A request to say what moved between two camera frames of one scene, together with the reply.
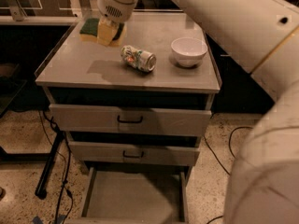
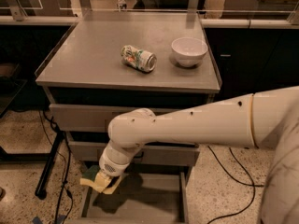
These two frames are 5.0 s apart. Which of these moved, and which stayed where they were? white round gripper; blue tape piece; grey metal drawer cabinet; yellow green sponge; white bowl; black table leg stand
Moved: yellow green sponge; white round gripper
Stayed: white bowl; black table leg stand; grey metal drawer cabinet; blue tape piece
